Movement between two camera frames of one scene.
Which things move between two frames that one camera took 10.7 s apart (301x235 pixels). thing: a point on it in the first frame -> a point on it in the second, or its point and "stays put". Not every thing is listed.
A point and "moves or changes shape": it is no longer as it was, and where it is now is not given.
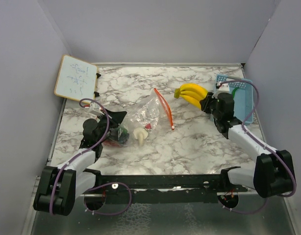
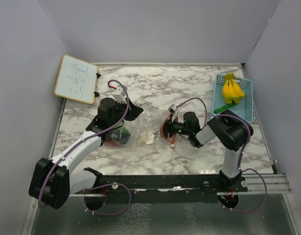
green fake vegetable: x=123 y=135 stays put
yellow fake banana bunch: x=192 y=92 -> x=232 y=92
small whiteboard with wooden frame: x=76 y=79 stays put
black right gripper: x=206 y=102 -> x=168 y=127
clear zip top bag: x=148 y=120 moves or changes shape
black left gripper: x=115 y=117 -> x=133 y=111
